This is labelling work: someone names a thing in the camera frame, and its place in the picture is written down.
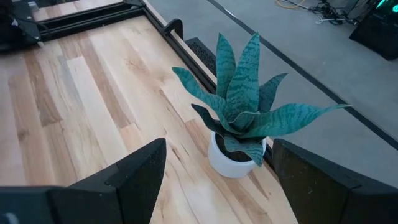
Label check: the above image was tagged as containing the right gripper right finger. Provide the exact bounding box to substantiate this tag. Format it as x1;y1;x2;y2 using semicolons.
273;139;398;224

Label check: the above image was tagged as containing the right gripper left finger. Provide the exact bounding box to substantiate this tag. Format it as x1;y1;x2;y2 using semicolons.
0;138;167;224

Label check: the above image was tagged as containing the white plant pot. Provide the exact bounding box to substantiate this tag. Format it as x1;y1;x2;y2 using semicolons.
207;130;268;179

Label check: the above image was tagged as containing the green snake plant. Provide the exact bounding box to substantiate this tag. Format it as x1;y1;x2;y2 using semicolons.
171;32;354;167

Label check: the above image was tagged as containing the black computer tower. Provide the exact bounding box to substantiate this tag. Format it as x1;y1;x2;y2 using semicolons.
349;0;398;62

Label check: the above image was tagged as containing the black perforated plate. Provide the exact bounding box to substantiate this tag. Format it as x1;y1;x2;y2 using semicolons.
185;37;218;76

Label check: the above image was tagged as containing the black table clamp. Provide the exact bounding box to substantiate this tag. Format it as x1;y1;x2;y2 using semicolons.
163;17;184;40

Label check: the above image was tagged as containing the black table frame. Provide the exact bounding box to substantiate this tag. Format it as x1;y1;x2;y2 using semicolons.
37;0;280;175

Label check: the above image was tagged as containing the black floor cable bundle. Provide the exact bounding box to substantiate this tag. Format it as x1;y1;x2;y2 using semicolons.
307;0;358;26

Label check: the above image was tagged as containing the yellow cable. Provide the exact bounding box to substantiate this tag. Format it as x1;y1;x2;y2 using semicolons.
275;0;307;9

